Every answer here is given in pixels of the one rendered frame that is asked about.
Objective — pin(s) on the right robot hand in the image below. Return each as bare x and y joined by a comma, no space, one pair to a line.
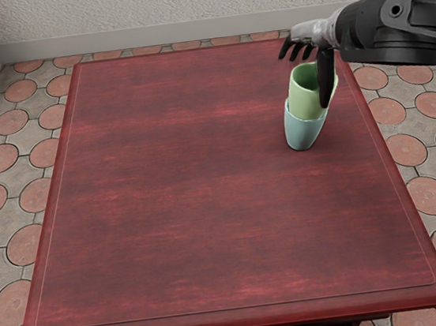
315,31

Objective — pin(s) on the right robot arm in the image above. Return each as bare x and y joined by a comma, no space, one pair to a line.
396,26

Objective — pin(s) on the green cup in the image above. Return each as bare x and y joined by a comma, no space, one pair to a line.
304,94

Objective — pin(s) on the light blue cup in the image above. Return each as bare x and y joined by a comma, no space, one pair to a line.
301,133

